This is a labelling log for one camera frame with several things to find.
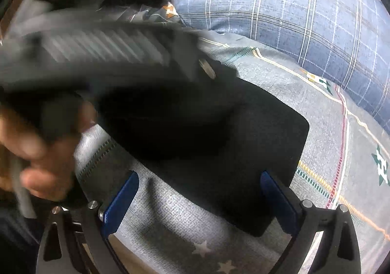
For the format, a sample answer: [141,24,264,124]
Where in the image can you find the black pants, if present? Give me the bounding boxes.
[97,79,310,238]

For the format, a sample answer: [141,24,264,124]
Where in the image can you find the blue plaid cloth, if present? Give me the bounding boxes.
[169,0,390,134]

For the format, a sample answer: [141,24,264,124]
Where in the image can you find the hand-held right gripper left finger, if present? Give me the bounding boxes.
[35,170,140,274]

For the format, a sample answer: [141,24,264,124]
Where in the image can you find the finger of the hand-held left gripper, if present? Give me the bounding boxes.
[195,49,244,119]

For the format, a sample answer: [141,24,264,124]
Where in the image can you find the person's left hand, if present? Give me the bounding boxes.
[0,103,98,201]

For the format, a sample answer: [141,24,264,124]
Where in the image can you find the grey printed bedsheet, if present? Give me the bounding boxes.
[6,0,390,274]

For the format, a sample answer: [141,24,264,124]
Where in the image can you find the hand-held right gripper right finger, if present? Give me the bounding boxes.
[260,170,363,274]

